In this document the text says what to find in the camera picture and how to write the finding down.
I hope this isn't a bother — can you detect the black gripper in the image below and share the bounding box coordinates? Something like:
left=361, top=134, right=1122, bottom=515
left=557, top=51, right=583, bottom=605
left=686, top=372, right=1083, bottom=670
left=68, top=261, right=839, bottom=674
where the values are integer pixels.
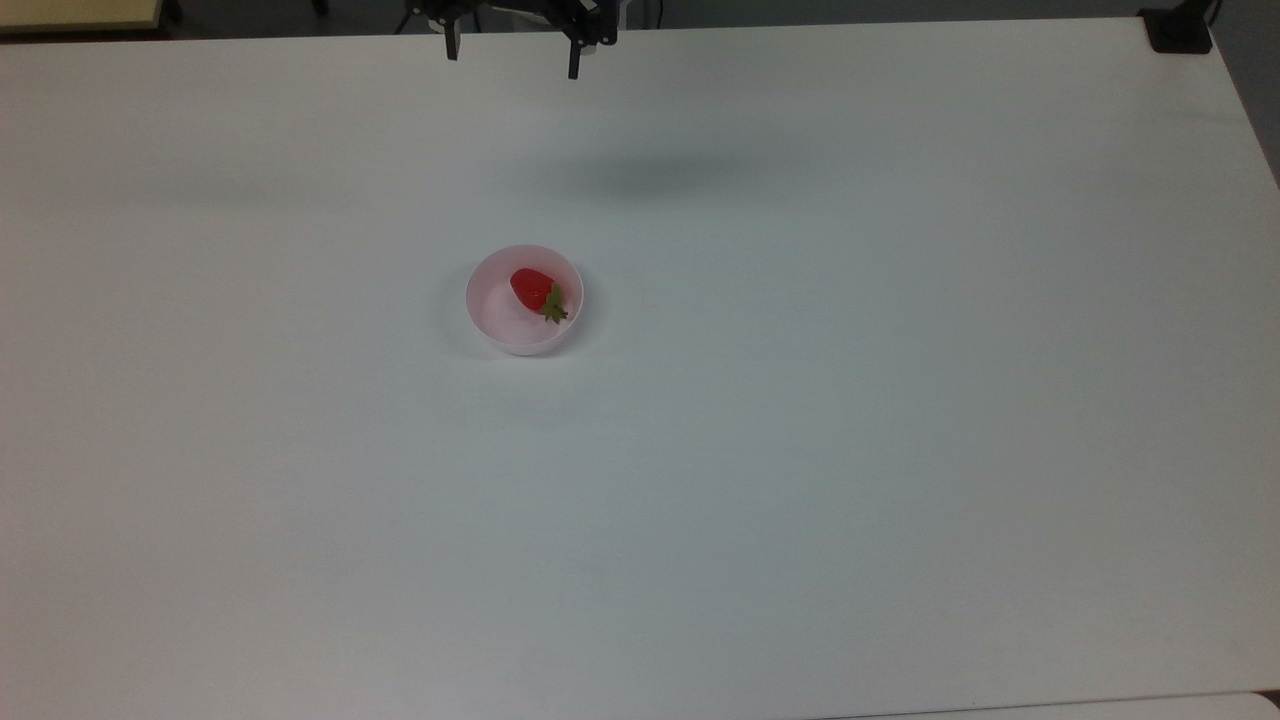
left=404, top=0, right=621, bottom=81

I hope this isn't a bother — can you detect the red strawberry with green leaves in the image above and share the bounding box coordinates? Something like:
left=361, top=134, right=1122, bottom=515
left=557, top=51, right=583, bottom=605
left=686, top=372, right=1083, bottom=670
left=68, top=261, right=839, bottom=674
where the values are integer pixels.
left=509, top=267, right=570, bottom=325

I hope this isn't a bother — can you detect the pink plastic bowl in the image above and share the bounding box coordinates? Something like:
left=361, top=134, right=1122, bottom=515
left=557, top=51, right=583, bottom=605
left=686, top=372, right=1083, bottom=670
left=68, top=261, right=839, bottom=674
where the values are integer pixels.
left=465, top=244, right=585, bottom=357

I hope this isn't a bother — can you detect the yellowish table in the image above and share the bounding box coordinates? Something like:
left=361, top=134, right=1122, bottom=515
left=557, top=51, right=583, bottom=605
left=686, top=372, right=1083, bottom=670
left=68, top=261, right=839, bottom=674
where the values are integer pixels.
left=0, top=0, right=165, bottom=35

